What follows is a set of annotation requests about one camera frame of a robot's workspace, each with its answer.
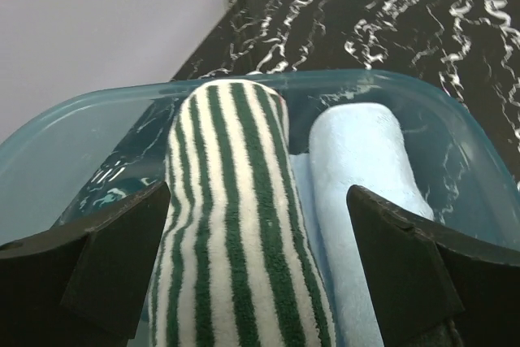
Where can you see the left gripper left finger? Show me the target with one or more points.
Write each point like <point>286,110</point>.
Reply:
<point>83,283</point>

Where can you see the light blue towel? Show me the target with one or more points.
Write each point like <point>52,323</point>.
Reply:
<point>351,144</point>

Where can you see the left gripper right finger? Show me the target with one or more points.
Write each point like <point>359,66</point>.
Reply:
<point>431,285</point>

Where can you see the green white striped towel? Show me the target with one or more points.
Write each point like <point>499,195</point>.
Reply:
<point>235,266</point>

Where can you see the blue transparent plastic container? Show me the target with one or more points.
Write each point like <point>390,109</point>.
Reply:
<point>92,152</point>

